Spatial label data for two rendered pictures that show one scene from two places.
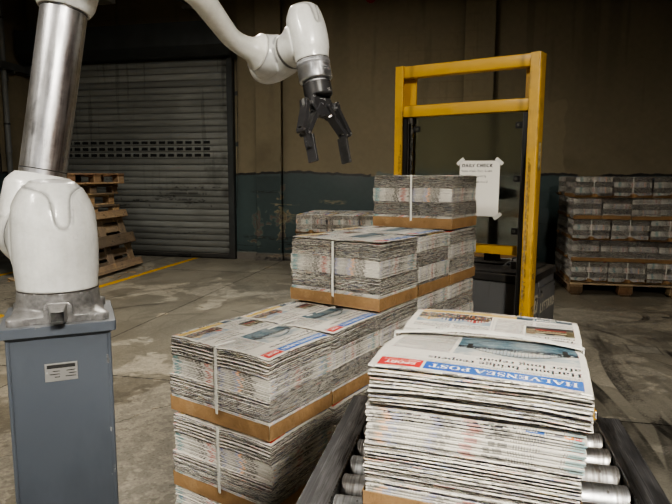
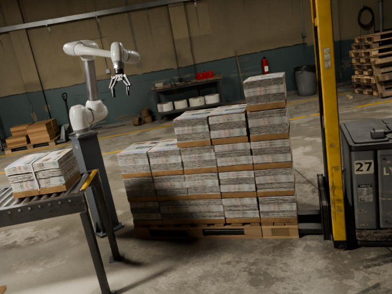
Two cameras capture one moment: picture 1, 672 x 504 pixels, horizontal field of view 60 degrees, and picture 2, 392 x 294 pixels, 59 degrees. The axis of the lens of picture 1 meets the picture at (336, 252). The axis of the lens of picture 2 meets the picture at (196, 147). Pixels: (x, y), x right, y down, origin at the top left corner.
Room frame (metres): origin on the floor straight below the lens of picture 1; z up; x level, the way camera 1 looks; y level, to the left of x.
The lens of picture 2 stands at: (1.32, -2.83, 1.54)
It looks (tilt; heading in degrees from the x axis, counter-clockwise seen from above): 15 degrees down; 75
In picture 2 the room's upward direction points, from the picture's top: 10 degrees counter-clockwise
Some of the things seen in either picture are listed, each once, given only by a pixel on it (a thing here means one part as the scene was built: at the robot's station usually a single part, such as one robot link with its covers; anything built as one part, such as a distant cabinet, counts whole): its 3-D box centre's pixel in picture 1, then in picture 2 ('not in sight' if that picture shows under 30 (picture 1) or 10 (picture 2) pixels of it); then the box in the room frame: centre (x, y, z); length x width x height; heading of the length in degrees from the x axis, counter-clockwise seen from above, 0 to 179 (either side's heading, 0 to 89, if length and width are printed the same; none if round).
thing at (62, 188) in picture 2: not in sight; (63, 181); (1.00, -0.27, 0.83); 0.29 x 0.16 x 0.04; 71
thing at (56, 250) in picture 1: (53, 233); (79, 116); (1.19, 0.58, 1.17); 0.18 x 0.16 x 0.22; 38
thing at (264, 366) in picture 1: (334, 418); (193, 186); (2.01, 0.00, 0.42); 1.17 x 0.39 x 0.83; 146
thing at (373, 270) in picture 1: (354, 268); (198, 127); (2.12, -0.07, 0.95); 0.38 x 0.29 x 0.23; 56
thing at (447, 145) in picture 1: (464, 178); not in sight; (2.99, -0.65, 1.27); 0.57 x 0.01 x 0.65; 56
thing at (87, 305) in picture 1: (58, 302); (80, 132); (1.16, 0.56, 1.03); 0.22 x 0.18 x 0.06; 24
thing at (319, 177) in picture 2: not in sight; (323, 204); (2.90, -0.59, 0.20); 0.62 x 0.05 x 0.30; 56
